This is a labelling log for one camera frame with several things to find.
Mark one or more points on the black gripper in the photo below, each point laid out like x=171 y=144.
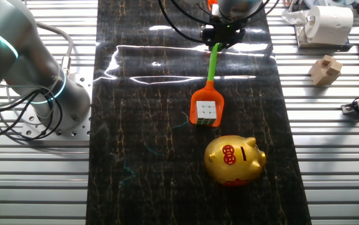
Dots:
x=223 y=32

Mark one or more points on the white faced puzzle cube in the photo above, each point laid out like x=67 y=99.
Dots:
x=206 y=112

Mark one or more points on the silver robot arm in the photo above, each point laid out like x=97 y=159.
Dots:
x=42 y=78

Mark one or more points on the crumpled white tissue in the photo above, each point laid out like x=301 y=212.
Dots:
x=293 y=16

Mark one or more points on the dark paper roll tray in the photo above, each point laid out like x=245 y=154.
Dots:
x=322 y=47

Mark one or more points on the white toilet paper roll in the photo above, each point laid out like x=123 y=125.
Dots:
x=330 y=25

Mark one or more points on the wooden interlocking block puzzle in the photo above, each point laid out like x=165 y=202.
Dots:
x=325 y=71

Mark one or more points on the golden piggy bank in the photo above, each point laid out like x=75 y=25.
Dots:
x=229 y=168

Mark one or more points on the black marble pattern mat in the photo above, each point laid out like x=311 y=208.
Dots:
x=151 y=156

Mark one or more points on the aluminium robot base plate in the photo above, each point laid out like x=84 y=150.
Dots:
x=79 y=131

